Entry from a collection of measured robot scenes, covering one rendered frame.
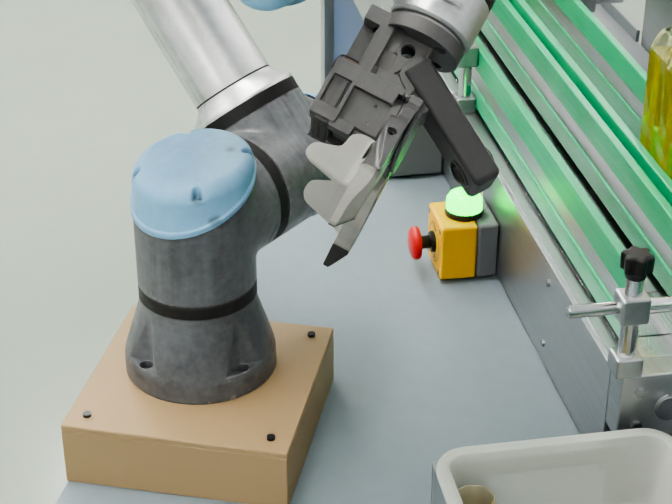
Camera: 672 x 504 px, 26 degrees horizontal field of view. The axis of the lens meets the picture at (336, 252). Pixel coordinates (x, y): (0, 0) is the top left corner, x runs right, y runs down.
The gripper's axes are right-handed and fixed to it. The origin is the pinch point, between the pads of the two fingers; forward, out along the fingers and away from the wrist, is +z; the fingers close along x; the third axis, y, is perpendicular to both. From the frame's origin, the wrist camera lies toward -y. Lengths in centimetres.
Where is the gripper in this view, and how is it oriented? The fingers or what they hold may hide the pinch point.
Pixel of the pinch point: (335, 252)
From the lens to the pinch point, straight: 117.4
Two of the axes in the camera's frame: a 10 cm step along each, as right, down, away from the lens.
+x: 0.4, -2.2, -9.8
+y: -8.8, -4.7, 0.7
